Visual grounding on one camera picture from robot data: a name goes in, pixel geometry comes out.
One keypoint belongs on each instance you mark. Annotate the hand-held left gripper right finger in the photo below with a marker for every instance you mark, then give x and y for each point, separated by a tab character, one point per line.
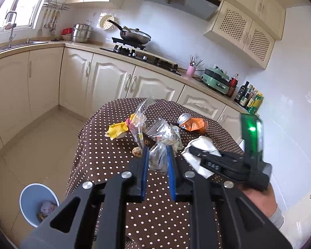
171	173

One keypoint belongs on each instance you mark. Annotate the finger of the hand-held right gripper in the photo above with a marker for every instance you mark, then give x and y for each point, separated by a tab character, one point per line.
223	168
215	155

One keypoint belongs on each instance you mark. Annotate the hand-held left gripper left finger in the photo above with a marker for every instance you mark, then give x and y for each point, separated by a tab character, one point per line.
144	171

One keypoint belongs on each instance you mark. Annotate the white tissue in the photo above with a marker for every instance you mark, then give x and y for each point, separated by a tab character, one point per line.
200	144

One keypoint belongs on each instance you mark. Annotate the clear bag with crumbs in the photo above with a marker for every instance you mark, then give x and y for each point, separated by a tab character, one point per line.
158	157

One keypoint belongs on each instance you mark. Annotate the brown nut shell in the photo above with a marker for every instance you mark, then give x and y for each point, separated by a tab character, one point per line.
137	152

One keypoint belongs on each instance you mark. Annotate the white printed wrapper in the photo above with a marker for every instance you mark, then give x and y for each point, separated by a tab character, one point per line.
177	137

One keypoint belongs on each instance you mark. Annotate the crushed orange drink can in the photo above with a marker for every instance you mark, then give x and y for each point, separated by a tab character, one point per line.
193	123

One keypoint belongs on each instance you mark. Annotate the clear zip bag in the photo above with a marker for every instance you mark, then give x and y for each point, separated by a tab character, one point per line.
160	129

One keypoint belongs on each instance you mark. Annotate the small yellow wrapper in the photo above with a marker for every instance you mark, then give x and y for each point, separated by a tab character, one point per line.
118	129

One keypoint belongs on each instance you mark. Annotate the crinkled clear plastic bag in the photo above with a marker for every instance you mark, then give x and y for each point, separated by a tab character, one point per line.
140	120

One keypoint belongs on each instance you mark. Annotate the pink wrapper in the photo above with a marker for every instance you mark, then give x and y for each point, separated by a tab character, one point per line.
129	122

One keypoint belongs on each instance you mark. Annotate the blue plastic waste bin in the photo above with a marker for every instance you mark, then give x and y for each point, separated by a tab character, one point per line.
28	205

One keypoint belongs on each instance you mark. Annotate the person's right forearm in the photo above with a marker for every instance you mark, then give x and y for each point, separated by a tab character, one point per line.
277	219

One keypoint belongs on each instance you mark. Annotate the person's right hand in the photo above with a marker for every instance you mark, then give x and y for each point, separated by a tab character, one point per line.
259	199

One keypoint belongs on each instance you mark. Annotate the brown polka dot tablecloth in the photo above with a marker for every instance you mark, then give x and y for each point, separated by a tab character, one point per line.
114	160

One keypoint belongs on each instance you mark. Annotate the brown sauce bottle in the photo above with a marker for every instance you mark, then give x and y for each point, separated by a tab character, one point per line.
248	98

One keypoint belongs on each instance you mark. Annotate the dark glass bottle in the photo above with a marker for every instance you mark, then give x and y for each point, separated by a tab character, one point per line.
241	94

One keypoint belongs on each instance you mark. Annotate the cola bottle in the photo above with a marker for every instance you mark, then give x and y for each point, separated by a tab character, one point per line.
232	87

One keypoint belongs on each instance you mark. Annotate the green electric grill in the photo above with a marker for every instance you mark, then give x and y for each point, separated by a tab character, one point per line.
215	81

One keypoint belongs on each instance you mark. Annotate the pink utensil holder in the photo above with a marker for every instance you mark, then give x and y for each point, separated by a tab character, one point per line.
190	72

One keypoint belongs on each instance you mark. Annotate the bundle of chopsticks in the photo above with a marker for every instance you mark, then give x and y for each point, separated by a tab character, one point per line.
195	61

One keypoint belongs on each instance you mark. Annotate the black gas stove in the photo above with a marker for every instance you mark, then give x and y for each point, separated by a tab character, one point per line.
145	57

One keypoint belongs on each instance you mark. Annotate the wide lattice door cabinet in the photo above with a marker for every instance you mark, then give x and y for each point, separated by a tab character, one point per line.
238	33

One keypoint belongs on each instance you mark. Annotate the black wok with lid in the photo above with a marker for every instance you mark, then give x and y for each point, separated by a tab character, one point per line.
134	35

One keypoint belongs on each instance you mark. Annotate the steel steamer pot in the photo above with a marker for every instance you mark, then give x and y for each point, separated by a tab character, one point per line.
81	32

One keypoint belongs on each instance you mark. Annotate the cream perforated round plate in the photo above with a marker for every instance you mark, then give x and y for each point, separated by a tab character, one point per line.
105	23

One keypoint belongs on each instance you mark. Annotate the red bowl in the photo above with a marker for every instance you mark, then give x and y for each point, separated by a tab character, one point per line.
66	32

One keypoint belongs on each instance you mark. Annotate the hanging skimmer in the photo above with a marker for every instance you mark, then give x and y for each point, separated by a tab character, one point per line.
54	28

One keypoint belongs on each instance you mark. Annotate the steel sink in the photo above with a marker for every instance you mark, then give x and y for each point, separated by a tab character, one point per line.
20	44

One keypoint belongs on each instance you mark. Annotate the hanging ladle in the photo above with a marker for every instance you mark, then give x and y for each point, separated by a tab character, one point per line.
46	23

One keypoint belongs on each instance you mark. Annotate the steel faucet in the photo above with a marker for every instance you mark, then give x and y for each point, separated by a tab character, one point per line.
11	28

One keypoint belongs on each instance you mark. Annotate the kitchen window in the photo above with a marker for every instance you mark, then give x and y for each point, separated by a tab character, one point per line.
23	2

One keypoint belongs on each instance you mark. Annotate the cream upper wall cabinets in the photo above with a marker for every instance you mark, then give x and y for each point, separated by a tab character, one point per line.
251	0

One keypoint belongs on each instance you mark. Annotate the wall utensil rack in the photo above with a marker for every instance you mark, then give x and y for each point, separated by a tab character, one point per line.
57	5

